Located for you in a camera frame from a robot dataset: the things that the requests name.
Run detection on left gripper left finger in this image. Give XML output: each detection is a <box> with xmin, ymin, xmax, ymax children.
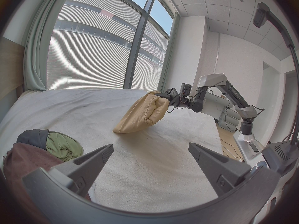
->
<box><xmin>49</xmin><ymin>144</ymin><xmax>114</xmax><ymax>198</ymax></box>

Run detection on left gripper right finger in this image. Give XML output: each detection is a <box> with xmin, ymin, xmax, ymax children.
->
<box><xmin>188</xmin><ymin>142</ymin><xmax>251</xmax><ymax>198</ymax></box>

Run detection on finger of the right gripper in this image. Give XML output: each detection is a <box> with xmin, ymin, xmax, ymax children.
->
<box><xmin>154</xmin><ymin>92</ymin><xmax>172</xmax><ymax>101</ymax></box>

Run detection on tan shorts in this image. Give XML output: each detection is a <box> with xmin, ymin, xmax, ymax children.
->
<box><xmin>113</xmin><ymin>91</ymin><xmax>171</xmax><ymax>133</ymax></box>

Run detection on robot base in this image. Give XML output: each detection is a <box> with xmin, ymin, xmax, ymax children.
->
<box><xmin>234</xmin><ymin>130</ymin><xmax>299</xmax><ymax>219</ymax></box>

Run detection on bed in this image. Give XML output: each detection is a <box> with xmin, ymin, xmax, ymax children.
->
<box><xmin>0</xmin><ymin>37</ymin><xmax>223</xmax><ymax>207</ymax></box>

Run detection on grey-green curtain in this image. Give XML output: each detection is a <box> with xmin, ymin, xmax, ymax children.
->
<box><xmin>23</xmin><ymin>0</ymin><xmax>80</xmax><ymax>91</ymax></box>
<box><xmin>157</xmin><ymin>12</ymin><xmax>180</xmax><ymax>91</ymax></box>

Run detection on green garment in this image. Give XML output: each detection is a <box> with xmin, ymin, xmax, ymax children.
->
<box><xmin>45</xmin><ymin>131</ymin><xmax>84</xmax><ymax>162</ymax></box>

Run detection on brown garment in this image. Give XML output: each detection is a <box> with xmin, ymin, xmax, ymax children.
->
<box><xmin>2</xmin><ymin>142</ymin><xmax>91</xmax><ymax>200</ymax></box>

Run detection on dark grey garment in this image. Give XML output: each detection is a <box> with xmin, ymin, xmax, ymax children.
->
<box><xmin>17</xmin><ymin>129</ymin><xmax>49</xmax><ymax>150</ymax></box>

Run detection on window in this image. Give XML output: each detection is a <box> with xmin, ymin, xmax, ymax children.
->
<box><xmin>47</xmin><ymin>0</ymin><xmax>180</xmax><ymax>90</ymax></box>

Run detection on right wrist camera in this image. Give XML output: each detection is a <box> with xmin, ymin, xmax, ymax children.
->
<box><xmin>180</xmin><ymin>84</ymin><xmax>192</xmax><ymax>97</ymax></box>

